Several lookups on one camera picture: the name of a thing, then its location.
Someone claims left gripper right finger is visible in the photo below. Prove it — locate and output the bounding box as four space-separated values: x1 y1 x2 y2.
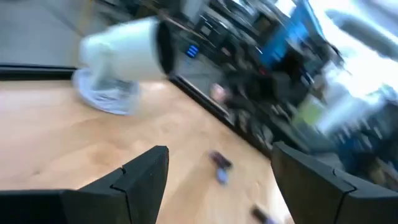
271 142 398 224

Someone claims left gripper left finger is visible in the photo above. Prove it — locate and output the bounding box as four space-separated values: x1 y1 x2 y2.
0 145 170 224

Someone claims purple nail polish bottle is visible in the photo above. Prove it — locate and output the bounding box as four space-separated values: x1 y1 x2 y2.
250 204 279 224

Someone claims lavender nail polish bottle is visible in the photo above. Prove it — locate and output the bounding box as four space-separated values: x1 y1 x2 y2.
207 149 234 186

